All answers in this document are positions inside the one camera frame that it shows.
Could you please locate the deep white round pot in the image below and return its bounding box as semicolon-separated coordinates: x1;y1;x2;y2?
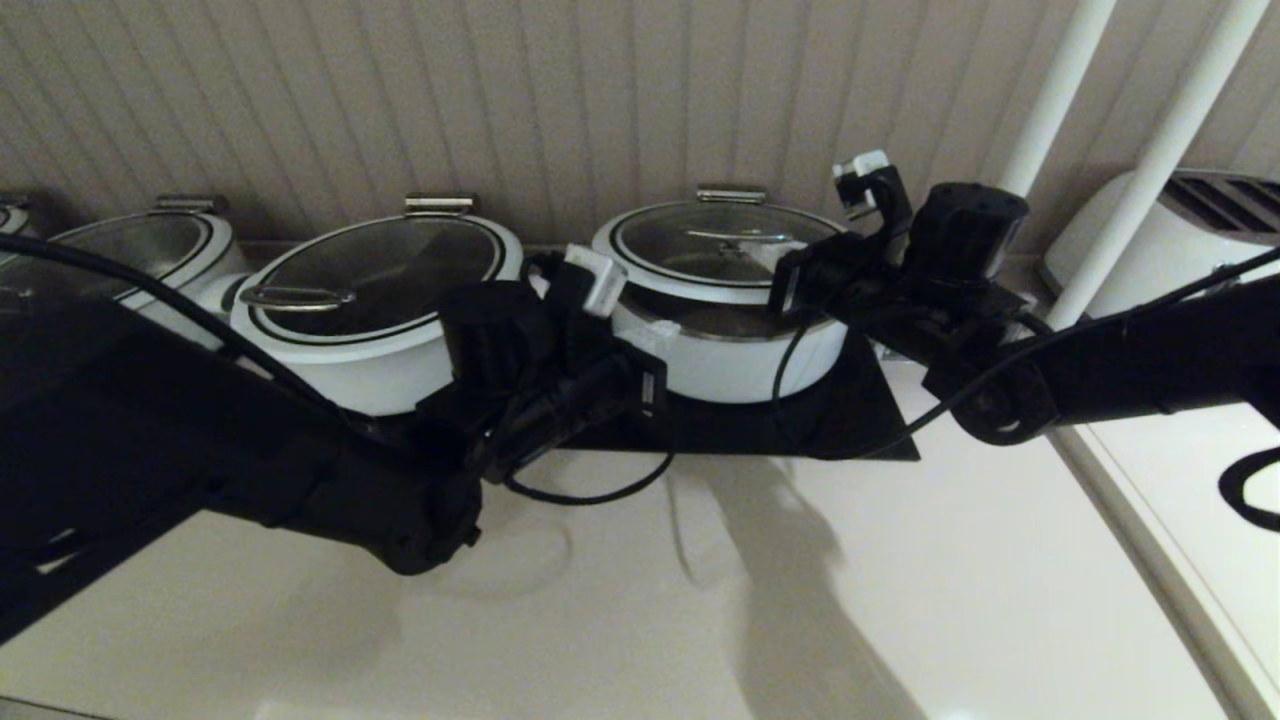
605;290;851;404

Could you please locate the small white lidded pot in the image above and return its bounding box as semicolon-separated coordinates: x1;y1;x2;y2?
0;195;41;241

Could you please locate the large black induction cooktop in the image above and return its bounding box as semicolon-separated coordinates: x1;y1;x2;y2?
330;282;919;462

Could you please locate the white toaster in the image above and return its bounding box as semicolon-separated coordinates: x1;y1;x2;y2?
1040;170;1280;321

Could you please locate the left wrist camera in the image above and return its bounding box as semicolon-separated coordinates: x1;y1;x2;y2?
545;243;629;331

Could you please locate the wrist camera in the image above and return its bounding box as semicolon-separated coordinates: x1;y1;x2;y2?
833;150;913;241
545;243;629;331

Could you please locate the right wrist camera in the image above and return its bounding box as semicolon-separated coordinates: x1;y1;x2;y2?
833;150;913;241

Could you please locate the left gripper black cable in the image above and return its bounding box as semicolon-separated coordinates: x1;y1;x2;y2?
500;440;677;506

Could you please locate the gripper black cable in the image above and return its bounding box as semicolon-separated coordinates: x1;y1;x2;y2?
773;250;1280;461
500;440;677;506

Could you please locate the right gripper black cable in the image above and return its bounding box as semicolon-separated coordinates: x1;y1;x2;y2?
773;250;1280;461

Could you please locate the left camera black cable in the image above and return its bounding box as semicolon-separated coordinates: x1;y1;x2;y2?
0;235;351;421

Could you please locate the black cable loop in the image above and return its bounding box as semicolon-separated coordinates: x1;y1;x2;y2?
1218;448;1280;533

